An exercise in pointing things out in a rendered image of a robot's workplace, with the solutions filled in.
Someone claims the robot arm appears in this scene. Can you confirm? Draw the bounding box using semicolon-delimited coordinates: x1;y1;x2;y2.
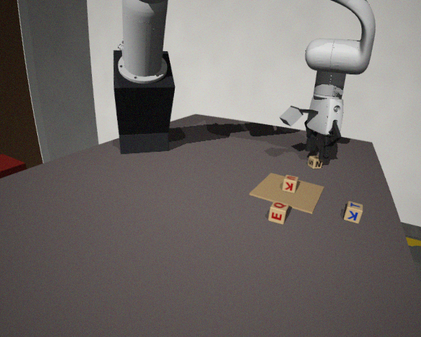
117;0;375;126

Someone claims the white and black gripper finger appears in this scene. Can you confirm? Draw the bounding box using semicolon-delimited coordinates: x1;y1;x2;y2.
319;120;342;159
305;120;317;151

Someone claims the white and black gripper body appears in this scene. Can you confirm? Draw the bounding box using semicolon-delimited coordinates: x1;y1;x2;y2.
307;94;343;136

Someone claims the tan flat mat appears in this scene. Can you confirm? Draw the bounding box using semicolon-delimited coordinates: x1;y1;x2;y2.
249;173;324;214

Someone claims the wooden letter block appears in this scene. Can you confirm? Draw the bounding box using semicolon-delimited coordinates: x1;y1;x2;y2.
282;175;298;193
268;201;289;225
343;201;363;224
308;156;323;169

